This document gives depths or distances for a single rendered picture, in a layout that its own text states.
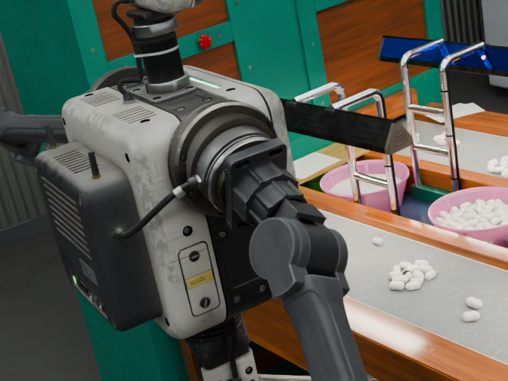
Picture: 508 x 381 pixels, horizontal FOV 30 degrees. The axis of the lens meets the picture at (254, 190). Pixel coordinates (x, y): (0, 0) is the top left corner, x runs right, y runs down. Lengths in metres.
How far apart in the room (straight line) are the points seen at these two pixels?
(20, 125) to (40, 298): 2.38
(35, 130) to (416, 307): 0.92
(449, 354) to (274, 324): 0.53
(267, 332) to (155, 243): 1.05
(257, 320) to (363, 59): 1.15
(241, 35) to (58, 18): 0.56
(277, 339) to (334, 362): 1.23
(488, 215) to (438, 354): 0.69
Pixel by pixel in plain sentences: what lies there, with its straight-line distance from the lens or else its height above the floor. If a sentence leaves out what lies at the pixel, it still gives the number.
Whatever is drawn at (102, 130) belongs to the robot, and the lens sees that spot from 1.36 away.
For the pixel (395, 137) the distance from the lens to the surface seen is 2.18.
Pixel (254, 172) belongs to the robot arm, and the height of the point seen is 1.39.
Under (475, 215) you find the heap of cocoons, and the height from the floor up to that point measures 0.74.
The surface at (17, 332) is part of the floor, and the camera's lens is 4.12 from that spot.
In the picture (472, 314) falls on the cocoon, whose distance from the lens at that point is 2.06.
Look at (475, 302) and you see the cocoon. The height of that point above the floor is 0.76.
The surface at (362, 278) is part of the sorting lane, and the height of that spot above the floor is 0.74.
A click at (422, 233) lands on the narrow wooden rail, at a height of 0.77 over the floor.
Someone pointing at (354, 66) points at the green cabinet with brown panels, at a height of 0.99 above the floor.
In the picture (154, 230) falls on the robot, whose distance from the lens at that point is 1.31.
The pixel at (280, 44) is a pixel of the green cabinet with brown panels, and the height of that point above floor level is 1.15.
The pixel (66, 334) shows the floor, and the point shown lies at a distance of 3.98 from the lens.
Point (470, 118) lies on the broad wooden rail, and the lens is 3.19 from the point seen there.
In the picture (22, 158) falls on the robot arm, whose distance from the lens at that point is 2.14.
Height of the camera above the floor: 1.81
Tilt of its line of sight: 22 degrees down
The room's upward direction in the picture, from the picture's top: 11 degrees counter-clockwise
